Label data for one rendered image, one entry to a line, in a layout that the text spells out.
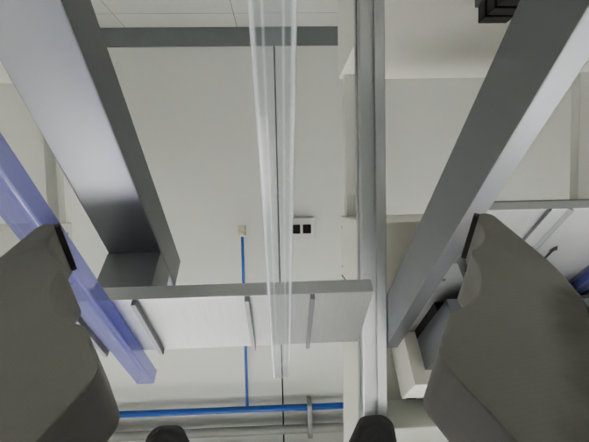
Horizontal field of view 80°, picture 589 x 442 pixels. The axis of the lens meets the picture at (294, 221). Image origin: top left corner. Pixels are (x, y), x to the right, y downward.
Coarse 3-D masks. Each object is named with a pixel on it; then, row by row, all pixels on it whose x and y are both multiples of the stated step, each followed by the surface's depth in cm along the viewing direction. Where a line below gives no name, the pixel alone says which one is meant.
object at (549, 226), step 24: (504, 216) 34; (528, 216) 34; (552, 216) 34; (576, 216) 35; (528, 240) 38; (552, 240) 38; (576, 240) 38; (456, 264) 41; (552, 264) 42; (576, 264) 42; (456, 288) 45
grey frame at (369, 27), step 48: (384, 0) 54; (384, 48) 55; (384, 96) 55; (384, 144) 55; (384, 192) 56; (384, 240) 56; (384, 288) 57; (384, 336) 57; (384, 384) 57; (432, 432) 55
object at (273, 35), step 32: (256, 0) 10; (288, 0) 10; (256, 32) 10; (288, 32) 10; (256, 64) 11; (288, 64) 11; (256, 96) 12; (288, 96) 12; (256, 128) 13; (288, 128) 13; (288, 160) 14; (288, 192) 15; (288, 224) 16; (288, 256) 18; (288, 288) 20; (288, 320) 22; (288, 352) 26
